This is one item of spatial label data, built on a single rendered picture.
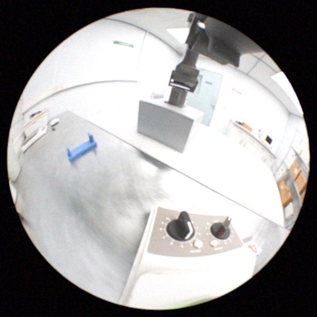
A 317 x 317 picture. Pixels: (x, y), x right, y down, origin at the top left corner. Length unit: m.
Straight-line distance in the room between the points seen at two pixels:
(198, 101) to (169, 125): 2.68
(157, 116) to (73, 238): 0.34
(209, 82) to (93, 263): 3.08
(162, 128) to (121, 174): 0.17
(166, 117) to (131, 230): 0.26
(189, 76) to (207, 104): 2.60
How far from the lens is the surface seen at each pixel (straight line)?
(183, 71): 0.31
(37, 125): 1.04
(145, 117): 0.31
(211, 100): 2.89
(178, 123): 0.25
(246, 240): 0.27
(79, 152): 0.29
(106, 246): 0.16
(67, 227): 0.20
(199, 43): 0.15
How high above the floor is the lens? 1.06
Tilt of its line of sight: 40 degrees down
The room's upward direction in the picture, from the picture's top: 11 degrees clockwise
